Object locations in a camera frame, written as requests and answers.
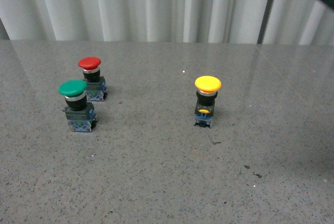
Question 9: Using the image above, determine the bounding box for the white pleated curtain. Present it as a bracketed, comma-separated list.
[1, 0, 333, 45]

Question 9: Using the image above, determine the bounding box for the red mushroom push button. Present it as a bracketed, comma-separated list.
[78, 56, 108, 101]

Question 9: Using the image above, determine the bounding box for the yellow mushroom push button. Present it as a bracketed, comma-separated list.
[194, 75, 222, 128]

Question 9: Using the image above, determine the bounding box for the green mushroom push button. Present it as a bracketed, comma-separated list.
[58, 79, 98, 133]

